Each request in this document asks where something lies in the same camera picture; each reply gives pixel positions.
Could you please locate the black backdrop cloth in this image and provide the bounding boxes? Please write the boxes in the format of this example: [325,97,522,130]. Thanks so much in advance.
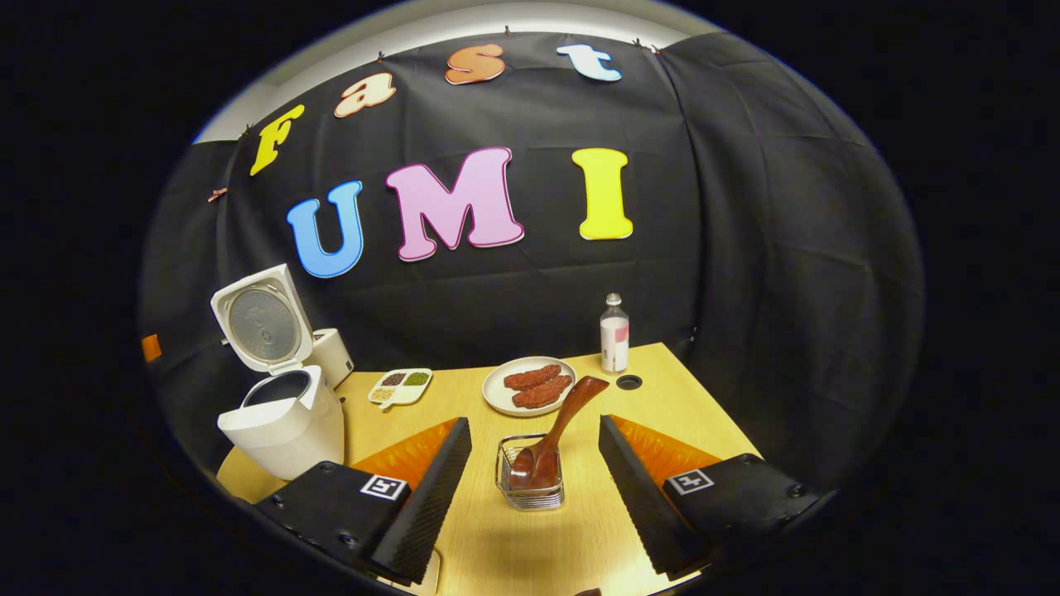
[139,31,924,497]

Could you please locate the white divided dish of beans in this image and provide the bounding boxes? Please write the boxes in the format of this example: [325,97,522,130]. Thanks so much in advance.
[368,368,433,411]

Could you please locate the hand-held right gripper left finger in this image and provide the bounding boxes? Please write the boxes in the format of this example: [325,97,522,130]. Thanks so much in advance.
[257,416,473,584]

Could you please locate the clear bottle with pink label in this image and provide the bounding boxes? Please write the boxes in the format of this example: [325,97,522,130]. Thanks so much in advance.
[600,292,630,375]

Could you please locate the wire chopstick holder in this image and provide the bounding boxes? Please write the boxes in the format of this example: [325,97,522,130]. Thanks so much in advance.
[495,434,566,511]

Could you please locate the white rice cooker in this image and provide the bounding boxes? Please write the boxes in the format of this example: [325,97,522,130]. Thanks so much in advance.
[210,263,345,481]

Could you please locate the brown wooden spoon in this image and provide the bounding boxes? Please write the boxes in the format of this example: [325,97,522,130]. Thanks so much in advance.
[509,375,610,491]

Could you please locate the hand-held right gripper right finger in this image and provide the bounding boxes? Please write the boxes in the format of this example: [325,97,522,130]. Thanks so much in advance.
[598,414,821,580]

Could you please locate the white round plate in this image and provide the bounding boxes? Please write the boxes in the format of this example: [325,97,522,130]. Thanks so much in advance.
[483,356,578,416]

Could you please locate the small white box appliance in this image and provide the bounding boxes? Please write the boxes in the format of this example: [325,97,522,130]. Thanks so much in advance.
[311,328,355,390]

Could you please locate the red-brown sausage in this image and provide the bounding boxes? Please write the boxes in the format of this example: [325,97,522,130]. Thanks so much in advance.
[503,364,562,391]
[512,375,574,409]

